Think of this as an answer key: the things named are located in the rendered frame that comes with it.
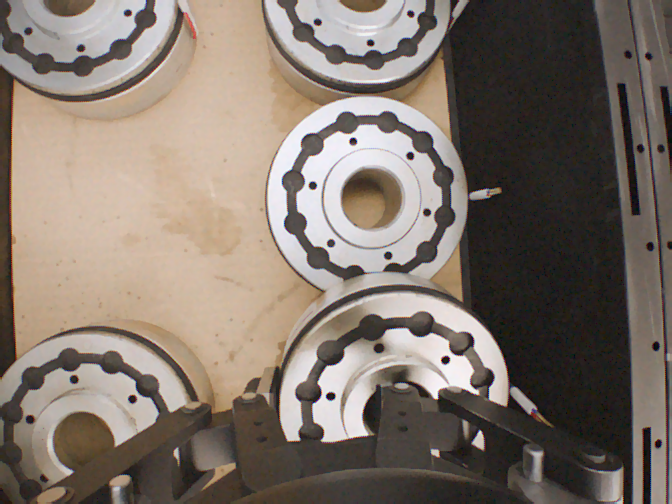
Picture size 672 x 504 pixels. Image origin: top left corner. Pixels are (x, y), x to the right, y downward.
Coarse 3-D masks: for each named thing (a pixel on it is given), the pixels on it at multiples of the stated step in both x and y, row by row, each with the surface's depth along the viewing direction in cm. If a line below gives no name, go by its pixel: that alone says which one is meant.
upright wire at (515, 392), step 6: (510, 384) 15; (510, 390) 14; (516, 390) 14; (516, 396) 14; (522, 396) 14; (522, 402) 13; (528, 402) 13; (528, 408) 13; (534, 408) 13; (534, 414) 13; (540, 420) 12; (546, 420) 12; (552, 426) 12
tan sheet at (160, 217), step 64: (192, 0) 19; (256, 0) 19; (192, 64) 19; (256, 64) 19; (64, 128) 18; (128, 128) 18; (192, 128) 19; (256, 128) 19; (448, 128) 20; (64, 192) 18; (128, 192) 18; (192, 192) 18; (256, 192) 19; (64, 256) 18; (128, 256) 18; (192, 256) 18; (256, 256) 19; (64, 320) 18; (192, 320) 18; (256, 320) 19
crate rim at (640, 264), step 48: (624, 0) 10; (624, 48) 10; (624, 96) 10; (624, 144) 11; (624, 192) 10; (624, 240) 10; (624, 288) 10; (624, 336) 10; (624, 384) 10; (624, 432) 10; (624, 480) 10
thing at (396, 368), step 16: (368, 368) 13; (384, 368) 13; (400, 368) 13; (416, 368) 13; (432, 368) 13; (352, 384) 13; (368, 384) 13; (416, 384) 13; (432, 384) 13; (448, 384) 13; (352, 400) 13; (352, 416) 13; (352, 432) 13; (368, 432) 13
